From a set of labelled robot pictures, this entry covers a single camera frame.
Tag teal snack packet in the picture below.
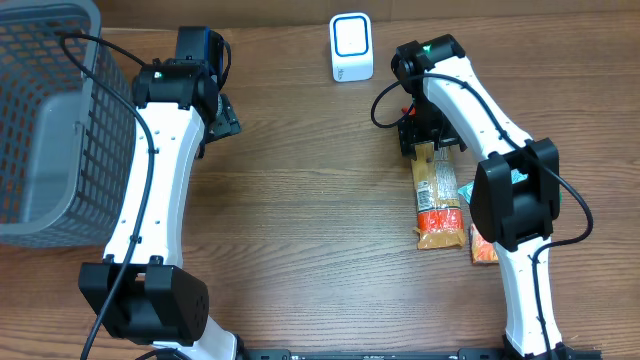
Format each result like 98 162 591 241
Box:
458 169 528 204

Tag long orange noodle package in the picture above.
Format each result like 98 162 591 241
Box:
409 141 467 250

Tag small orange box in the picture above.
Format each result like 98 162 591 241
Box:
469 223 499 265

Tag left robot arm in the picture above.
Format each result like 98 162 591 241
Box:
78 26 248 360

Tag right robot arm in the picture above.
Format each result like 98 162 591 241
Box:
391 34 574 359

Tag white barcode scanner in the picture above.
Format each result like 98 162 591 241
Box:
329 12 374 82

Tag grey plastic mesh basket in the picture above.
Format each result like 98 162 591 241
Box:
1 0 136 248

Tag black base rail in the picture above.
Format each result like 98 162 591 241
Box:
239 348 604 360

